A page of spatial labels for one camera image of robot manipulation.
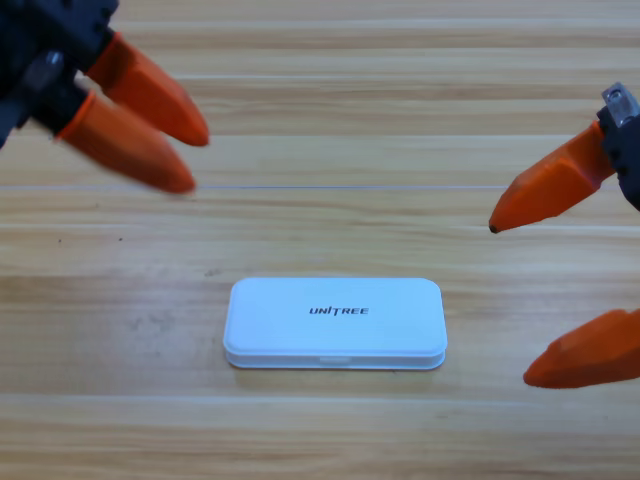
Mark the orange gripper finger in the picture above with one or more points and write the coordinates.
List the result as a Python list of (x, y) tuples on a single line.
[(595, 355)]

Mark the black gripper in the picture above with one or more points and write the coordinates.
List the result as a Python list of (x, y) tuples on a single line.
[(625, 145), (35, 50)]

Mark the white Unitree pencil case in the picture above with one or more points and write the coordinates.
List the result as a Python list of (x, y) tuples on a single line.
[(335, 330)]

